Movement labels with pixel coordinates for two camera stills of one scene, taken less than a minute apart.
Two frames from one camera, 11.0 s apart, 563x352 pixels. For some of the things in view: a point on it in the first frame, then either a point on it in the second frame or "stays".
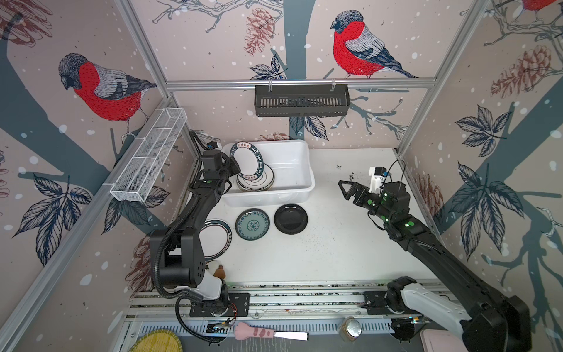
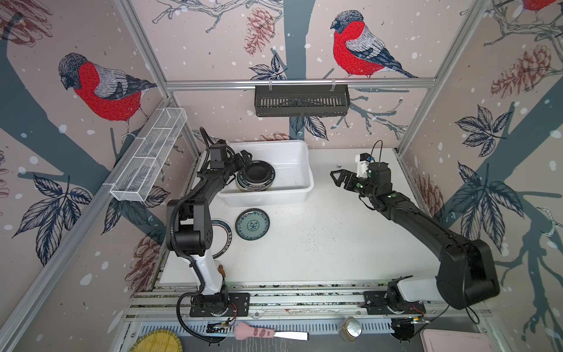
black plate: x=290 y=218 → x=259 y=172
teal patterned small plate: x=252 y=224 stays
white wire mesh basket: x=163 y=128 stays
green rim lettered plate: x=248 y=160 → x=251 y=187
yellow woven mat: x=159 y=340 stays
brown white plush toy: x=220 y=272 stays
